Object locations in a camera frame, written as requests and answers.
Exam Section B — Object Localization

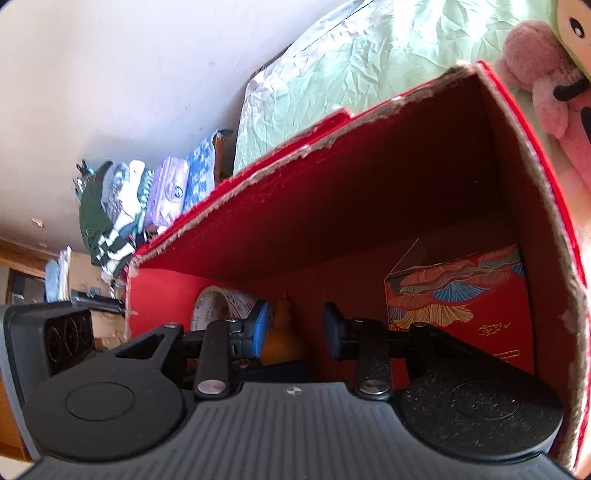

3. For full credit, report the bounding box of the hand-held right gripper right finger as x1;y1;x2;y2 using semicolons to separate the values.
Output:
322;302;467;400

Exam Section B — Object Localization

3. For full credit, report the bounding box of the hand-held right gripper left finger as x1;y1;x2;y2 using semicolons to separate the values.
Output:
115;300;271;400

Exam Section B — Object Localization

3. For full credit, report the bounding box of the small orange wooden doll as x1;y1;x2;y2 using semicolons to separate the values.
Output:
261;293;308;367

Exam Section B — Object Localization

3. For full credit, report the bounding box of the red rectangular carton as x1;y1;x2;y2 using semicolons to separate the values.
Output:
384;235;536;376

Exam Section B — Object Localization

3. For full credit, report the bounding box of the red cardboard box container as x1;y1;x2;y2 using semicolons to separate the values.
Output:
124;60;591;476

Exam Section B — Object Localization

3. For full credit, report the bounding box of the wooden cabinet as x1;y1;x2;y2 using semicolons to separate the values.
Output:
0;237;127;352

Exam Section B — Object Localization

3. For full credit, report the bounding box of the dark green striped garment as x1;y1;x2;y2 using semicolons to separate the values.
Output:
76;159;139;274

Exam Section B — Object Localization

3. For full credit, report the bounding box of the purple folded cloth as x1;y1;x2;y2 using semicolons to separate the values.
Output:
144;154;190;234

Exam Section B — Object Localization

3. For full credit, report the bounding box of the blue white floral packet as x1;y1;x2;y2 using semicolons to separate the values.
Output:
182;131;218;213

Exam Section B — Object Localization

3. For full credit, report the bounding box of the wooden headboard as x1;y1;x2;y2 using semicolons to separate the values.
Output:
212;129;234;182

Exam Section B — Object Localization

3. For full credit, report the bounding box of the white teal folded cloth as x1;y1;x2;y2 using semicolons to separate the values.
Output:
100;159;155;232

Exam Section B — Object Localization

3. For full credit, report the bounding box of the pale crinkled bedsheet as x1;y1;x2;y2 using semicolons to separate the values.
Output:
233;0;561;175

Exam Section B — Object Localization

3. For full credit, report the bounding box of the pink plush toy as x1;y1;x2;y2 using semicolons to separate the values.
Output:
494;19;591;195

